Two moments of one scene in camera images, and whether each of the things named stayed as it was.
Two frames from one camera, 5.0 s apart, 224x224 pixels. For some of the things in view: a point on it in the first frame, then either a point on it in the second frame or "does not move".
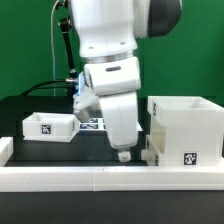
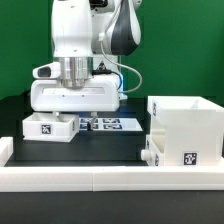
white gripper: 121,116 -> 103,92
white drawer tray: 50,127 does not move
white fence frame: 105,178 does not move
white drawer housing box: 188,130 does not move
